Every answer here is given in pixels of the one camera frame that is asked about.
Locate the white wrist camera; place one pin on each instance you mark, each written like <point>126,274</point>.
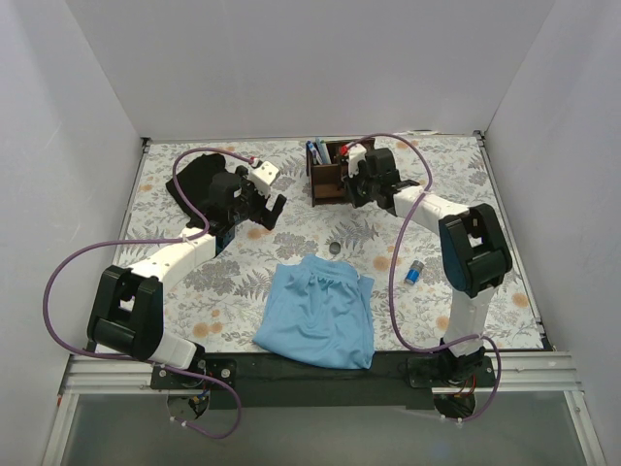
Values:
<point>350,156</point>
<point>263,174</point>

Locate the brown wooden desk organizer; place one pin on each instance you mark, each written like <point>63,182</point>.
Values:
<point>329,184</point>

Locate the light blue shorts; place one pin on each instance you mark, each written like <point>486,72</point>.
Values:
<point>318,312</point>

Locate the aluminium frame rail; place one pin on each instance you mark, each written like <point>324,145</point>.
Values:
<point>105,413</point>

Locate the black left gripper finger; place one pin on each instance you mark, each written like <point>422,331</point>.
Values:
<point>278,206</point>
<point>265,218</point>

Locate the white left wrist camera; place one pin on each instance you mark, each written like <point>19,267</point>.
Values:
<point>263,174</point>

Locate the floral tablecloth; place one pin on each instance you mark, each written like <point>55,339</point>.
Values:
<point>220,304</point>

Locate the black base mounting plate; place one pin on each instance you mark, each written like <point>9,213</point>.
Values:
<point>262,380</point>

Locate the black folded cloth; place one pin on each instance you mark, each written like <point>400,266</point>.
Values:
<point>195,181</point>

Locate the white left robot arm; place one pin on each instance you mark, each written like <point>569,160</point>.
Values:
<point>128,310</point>

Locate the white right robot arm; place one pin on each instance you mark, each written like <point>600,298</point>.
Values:
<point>474,251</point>

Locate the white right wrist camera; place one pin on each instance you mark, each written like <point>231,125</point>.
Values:
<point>350,156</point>

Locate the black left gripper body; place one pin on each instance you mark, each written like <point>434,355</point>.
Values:
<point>259,206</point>

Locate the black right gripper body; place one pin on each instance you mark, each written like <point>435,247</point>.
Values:
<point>353,180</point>

